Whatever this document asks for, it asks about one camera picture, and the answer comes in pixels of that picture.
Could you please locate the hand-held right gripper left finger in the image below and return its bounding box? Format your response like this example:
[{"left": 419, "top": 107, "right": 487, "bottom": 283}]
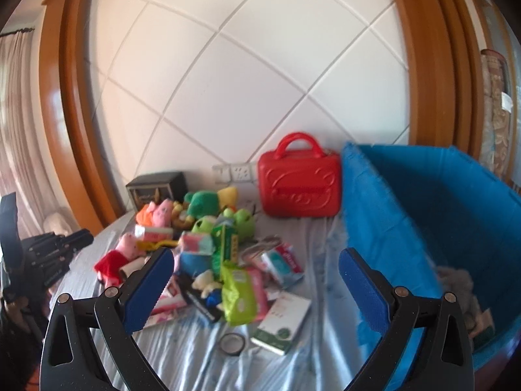
[{"left": 40, "top": 248, "right": 175, "bottom": 391}]

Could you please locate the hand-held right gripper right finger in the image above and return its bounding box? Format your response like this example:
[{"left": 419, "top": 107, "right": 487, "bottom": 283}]
[{"left": 339, "top": 248, "right": 476, "bottom": 391}]

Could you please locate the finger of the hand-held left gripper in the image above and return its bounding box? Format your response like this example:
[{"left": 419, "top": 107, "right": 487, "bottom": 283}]
[
  {"left": 26, "top": 230, "right": 95, "bottom": 255},
  {"left": 23, "top": 253, "right": 75, "bottom": 291}
]

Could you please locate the long black pouch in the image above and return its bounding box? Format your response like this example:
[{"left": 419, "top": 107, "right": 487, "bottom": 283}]
[{"left": 179, "top": 277, "right": 225, "bottom": 323}]

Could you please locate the small white bear plush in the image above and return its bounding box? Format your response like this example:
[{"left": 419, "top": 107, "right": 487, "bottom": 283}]
[{"left": 193, "top": 271, "right": 225, "bottom": 309}]

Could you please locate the white box with green base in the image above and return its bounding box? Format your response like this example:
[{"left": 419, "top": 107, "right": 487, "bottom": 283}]
[{"left": 251, "top": 291, "right": 312, "bottom": 356}]

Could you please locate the blue plastic storage crate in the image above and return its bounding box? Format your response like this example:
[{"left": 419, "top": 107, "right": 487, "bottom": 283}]
[{"left": 341, "top": 142, "right": 521, "bottom": 391}]

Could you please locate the green wet wipes packet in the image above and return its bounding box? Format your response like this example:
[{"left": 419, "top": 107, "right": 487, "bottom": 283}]
[{"left": 222, "top": 263, "right": 261, "bottom": 327}]

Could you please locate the grey plush toy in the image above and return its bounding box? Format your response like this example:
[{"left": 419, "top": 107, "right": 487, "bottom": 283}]
[{"left": 437, "top": 267, "right": 486, "bottom": 331}]

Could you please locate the pink wet wipes packet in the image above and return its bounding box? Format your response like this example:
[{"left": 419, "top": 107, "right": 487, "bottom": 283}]
[{"left": 244, "top": 267, "right": 270, "bottom": 319}]

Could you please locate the cardboard paper roll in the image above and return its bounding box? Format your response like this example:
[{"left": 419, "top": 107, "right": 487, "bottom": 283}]
[{"left": 120, "top": 257, "right": 150, "bottom": 278}]

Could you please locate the pig plush in red dress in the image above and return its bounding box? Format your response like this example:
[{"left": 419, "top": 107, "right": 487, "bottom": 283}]
[{"left": 94, "top": 233, "right": 142, "bottom": 286}]

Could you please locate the yellow plastic clip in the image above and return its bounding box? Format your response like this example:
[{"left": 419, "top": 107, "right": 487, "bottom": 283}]
[{"left": 136, "top": 240, "right": 180, "bottom": 250}]

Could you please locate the blue round plush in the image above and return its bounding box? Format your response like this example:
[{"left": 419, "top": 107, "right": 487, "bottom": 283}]
[{"left": 179, "top": 253, "right": 213, "bottom": 278}]

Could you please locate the pink and white tissue pack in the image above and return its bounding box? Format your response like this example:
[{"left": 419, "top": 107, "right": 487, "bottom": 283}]
[{"left": 136, "top": 226, "right": 174, "bottom": 242}]

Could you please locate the pink and green tissue pack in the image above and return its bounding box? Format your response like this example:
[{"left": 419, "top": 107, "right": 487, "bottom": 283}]
[{"left": 179, "top": 232, "right": 215, "bottom": 254}]

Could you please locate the pig plush in orange dress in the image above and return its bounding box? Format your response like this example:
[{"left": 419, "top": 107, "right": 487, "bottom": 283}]
[{"left": 136, "top": 199, "right": 174, "bottom": 229}]

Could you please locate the small brown plush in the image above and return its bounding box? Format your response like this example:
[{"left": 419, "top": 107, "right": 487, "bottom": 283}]
[{"left": 171, "top": 202, "right": 193, "bottom": 229}]

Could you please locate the white and teal toothpaste box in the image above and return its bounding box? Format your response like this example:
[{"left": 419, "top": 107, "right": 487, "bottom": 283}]
[{"left": 260, "top": 244, "right": 304, "bottom": 286}]

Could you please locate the light green frog plush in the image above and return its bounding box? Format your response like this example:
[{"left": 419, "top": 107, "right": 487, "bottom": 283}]
[
  {"left": 191, "top": 217, "right": 217, "bottom": 235},
  {"left": 222, "top": 208, "right": 257, "bottom": 242}
]

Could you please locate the tall green carton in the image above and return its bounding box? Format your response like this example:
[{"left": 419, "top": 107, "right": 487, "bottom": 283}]
[{"left": 212, "top": 224, "right": 242, "bottom": 262}]

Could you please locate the pale window curtain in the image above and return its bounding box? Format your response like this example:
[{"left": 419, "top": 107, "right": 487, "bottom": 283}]
[{"left": 0, "top": 30, "right": 62, "bottom": 237}]

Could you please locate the dark box with gold print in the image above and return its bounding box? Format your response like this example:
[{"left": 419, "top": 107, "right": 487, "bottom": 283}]
[{"left": 126, "top": 172, "right": 188, "bottom": 213}]

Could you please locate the black tape roll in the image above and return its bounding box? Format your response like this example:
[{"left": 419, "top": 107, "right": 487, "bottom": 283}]
[{"left": 220, "top": 333, "right": 245, "bottom": 354}]

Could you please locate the dark green frog plush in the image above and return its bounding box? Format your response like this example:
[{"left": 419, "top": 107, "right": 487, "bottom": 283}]
[{"left": 184, "top": 191, "right": 223, "bottom": 218}]

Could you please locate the red small suitcase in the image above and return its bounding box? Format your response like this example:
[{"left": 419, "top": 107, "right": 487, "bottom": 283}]
[{"left": 257, "top": 132, "right": 342, "bottom": 219}]

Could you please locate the yellow plush toy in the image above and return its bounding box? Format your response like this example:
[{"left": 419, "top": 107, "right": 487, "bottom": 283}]
[{"left": 218, "top": 187, "right": 239, "bottom": 209}]

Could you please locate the rolled patterned carpet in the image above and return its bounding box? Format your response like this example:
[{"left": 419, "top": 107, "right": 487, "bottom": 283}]
[{"left": 480, "top": 49, "right": 521, "bottom": 182}]

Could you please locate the brown wooden wall frame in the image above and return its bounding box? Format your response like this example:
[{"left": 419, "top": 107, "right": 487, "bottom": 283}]
[{"left": 38, "top": 0, "right": 483, "bottom": 229}]

